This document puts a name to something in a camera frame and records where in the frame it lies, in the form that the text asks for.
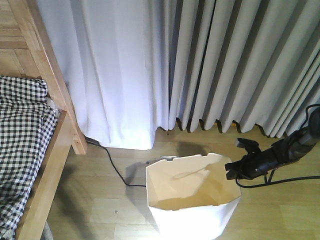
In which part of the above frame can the silver floor power outlet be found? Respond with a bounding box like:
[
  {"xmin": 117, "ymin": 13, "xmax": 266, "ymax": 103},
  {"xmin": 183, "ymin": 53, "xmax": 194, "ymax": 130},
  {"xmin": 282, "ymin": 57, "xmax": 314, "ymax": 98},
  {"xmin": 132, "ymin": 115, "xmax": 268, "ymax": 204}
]
[{"xmin": 160, "ymin": 155, "xmax": 177, "ymax": 161}]

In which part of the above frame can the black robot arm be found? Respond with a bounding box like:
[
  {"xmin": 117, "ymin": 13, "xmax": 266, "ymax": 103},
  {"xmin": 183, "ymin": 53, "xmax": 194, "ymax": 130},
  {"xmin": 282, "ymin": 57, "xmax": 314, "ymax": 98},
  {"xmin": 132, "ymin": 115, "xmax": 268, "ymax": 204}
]
[{"xmin": 225, "ymin": 104, "xmax": 320, "ymax": 180}]

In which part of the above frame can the wooden bed frame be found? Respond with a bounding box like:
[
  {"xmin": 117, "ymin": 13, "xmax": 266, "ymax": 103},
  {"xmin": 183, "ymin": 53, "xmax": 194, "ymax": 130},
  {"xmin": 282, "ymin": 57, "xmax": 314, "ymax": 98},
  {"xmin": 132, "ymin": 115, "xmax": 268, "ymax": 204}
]
[{"xmin": 0, "ymin": 0, "xmax": 87, "ymax": 240}]

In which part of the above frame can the grey round rug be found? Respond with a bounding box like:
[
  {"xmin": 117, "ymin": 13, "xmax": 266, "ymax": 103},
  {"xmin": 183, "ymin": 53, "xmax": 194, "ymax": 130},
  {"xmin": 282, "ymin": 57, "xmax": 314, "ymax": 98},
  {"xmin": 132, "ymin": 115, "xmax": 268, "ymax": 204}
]
[{"xmin": 40, "ymin": 222, "xmax": 54, "ymax": 240}]

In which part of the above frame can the white paper trash bin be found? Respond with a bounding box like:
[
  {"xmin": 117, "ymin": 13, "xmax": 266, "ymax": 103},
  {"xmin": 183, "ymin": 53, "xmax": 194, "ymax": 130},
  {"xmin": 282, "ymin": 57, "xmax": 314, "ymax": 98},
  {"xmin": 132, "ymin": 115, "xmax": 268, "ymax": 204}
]
[{"xmin": 146, "ymin": 153, "xmax": 241, "ymax": 240}]

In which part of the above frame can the white curtain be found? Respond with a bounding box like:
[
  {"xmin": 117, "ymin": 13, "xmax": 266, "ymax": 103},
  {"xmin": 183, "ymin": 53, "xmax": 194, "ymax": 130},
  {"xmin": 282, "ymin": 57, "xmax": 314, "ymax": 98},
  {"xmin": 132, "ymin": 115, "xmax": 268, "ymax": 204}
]
[{"xmin": 36, "ymin": 0, "xmax": 169, "ymax": 150}]

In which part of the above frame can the black camera cable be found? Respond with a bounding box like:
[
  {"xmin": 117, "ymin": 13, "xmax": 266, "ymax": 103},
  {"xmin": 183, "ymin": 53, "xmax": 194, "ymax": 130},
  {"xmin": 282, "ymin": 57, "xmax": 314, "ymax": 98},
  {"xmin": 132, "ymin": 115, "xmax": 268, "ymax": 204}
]
[{"xmin": 234, "ymin": 103, "xmax": 320, "ymax": 188}]

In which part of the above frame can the black power cord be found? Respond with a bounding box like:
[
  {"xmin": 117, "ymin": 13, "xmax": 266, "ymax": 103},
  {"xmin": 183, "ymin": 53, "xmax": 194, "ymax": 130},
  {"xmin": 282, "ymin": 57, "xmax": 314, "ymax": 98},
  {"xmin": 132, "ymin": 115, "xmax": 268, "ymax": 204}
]
[{"xmin": 86, "ymin": 137, "xmax": 147, "ymax": 188}]

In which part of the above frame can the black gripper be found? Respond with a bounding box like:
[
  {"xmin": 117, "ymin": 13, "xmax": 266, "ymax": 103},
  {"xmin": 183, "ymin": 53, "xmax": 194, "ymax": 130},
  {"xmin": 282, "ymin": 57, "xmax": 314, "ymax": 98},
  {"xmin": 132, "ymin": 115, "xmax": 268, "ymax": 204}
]
[{"xmin": 225, "ymin": 150, "xmax": 278, "ymax": 180}]

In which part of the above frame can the grey pleated curtain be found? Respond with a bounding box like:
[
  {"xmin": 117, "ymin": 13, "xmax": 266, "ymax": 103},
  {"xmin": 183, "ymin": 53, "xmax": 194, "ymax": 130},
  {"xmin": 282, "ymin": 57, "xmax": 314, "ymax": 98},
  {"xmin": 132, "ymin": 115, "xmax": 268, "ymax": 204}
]
[{"xmin": 159, "ymin": 0, "xmax": 320, "ymax": 138}]

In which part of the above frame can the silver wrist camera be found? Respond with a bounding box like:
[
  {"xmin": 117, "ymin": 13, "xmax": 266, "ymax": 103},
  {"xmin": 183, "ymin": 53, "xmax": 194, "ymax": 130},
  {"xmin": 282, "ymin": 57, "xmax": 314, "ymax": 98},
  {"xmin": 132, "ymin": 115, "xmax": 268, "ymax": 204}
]
[{"xmin": 235, "ymin": 138, "xmax": 260, "ymax": 153}]

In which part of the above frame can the black white checkered bedding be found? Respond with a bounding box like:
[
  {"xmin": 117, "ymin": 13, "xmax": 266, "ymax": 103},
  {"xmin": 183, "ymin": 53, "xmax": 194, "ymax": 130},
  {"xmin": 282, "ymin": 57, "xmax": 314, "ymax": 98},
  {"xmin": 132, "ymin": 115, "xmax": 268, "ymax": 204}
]
[{"xmin": 0, "ymin": 75, "xmax": 58, "ymax": 240}]

